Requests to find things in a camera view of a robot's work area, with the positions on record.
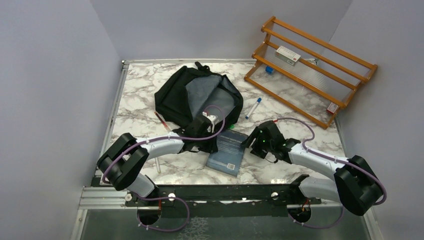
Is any black student bag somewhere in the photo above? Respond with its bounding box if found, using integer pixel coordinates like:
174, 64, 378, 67
154, 61, 244, 133

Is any dark blue book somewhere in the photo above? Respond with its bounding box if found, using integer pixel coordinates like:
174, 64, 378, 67
206, 129, 248, 177

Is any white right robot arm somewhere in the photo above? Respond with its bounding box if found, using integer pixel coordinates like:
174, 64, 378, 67
241, 120, 387, 216

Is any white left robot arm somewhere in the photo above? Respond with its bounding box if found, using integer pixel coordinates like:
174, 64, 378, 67
96, 112, 223, 206

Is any blue white marker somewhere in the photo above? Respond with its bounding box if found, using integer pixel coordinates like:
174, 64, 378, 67
245, 97, 262, 119

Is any pale yellow pencil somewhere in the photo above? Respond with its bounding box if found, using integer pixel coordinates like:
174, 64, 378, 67
155, 158, 162, 174

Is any small blue object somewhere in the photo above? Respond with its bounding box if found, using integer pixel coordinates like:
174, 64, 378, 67
265, 66, 274, 75

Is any small red white box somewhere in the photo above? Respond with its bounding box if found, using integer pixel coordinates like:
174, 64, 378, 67
326, 102, 339, 114

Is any orange wooden shelf rack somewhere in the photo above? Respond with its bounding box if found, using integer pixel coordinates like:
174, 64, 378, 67
244, 16, 378, 129

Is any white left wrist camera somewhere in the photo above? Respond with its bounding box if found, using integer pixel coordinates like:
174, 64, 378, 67
202, 111, 219, 133

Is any black metal base rail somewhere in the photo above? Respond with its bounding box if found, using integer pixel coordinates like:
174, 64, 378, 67
119, 175, 321, 219

